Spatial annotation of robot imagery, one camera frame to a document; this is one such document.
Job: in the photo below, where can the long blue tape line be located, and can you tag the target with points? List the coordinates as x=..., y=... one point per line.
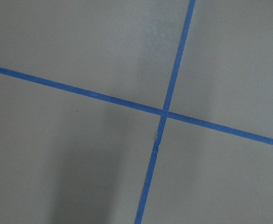
x=137, y=106

